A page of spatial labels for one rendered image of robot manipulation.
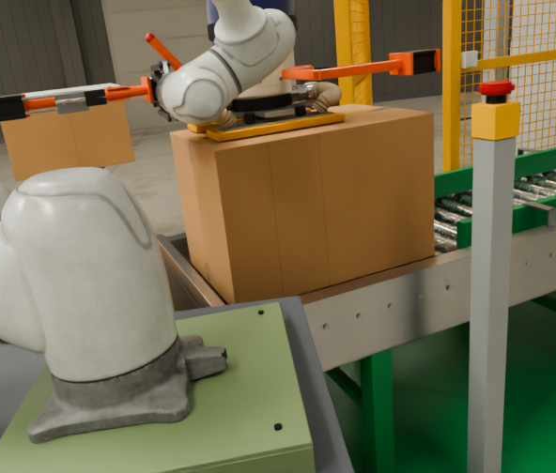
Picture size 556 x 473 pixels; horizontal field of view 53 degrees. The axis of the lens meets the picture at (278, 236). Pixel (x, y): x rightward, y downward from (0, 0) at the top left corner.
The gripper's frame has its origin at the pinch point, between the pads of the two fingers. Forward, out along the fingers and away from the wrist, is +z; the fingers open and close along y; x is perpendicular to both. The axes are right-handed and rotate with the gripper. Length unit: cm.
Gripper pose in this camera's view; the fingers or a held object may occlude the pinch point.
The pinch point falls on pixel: (155, 88)
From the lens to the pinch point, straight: 142.9
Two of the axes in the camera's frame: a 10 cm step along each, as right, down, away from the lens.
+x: 9.1, -2.2, 3.6
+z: -4.1, -2.7, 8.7
